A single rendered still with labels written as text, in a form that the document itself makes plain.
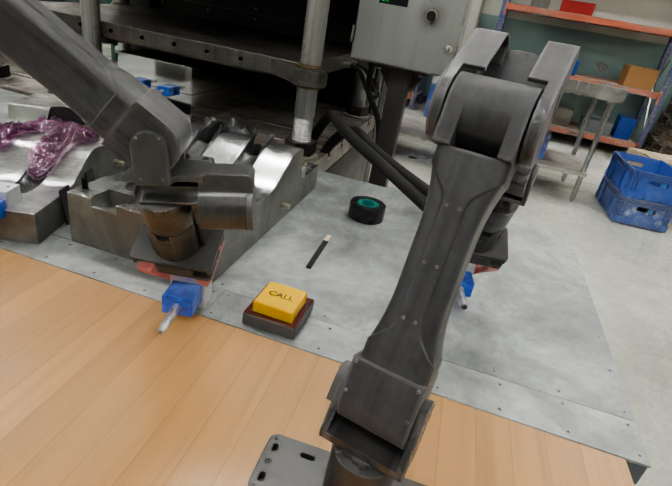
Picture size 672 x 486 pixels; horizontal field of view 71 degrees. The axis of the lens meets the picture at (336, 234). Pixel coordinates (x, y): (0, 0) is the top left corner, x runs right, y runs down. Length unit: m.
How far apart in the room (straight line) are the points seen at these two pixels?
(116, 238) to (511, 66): 0.63
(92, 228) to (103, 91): 0.39
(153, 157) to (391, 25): 1.05
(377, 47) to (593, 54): 5.98
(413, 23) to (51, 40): 1.08
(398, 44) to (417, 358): 1.15
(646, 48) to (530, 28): 1.40
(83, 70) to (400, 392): 0.40
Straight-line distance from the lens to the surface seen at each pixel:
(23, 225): 0.90
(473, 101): 0.41
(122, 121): 0.51
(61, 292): 0.79
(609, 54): 7.33
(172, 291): 0.69
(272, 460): 0.54
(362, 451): 0.46
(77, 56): 0.52
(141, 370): 0.64
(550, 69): 0.44
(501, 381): 0.72
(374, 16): 1.47
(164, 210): 0.53
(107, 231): 0.85
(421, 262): 0.40
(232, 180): 0.52
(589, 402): 0.76
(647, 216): 4.34
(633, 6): 7.35
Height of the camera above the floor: 1.23
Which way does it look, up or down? 27 degrees down
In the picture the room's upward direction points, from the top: 10 degrees clockwise
